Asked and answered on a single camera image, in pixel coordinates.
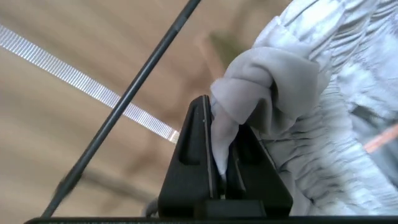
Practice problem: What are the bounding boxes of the beige curtain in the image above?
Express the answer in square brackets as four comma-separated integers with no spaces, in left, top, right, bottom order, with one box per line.
[0,0,293,218]

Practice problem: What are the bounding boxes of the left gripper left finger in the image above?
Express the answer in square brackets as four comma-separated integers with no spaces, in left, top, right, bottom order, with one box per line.
[157,95,222,218]

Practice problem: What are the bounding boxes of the pale grey shorts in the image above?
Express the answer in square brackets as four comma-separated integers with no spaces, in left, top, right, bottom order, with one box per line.
[210,0,398,217]

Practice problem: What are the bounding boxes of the pink clothes hanger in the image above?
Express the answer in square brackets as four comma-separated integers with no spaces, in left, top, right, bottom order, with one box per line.
[363,123,398,154]

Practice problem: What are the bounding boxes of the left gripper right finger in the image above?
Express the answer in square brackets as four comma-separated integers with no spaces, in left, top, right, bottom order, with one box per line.
[223,123,294,218]

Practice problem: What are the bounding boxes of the black clothes rack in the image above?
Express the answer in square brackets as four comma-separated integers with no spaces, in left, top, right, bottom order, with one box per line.
[40,0,203,218]

